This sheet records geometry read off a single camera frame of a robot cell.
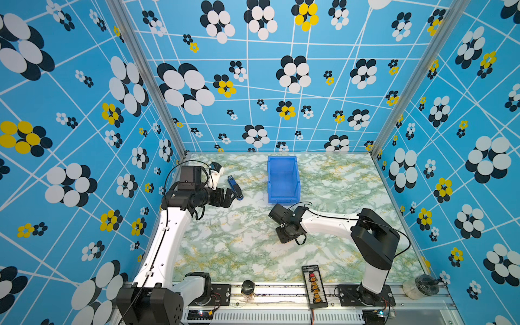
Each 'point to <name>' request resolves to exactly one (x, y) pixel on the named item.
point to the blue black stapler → (235, 187)
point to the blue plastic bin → (284, 182)
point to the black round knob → (248, 287)
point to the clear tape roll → (420, 286)
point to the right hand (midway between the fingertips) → (284, 236)
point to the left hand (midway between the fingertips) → (225, 191)
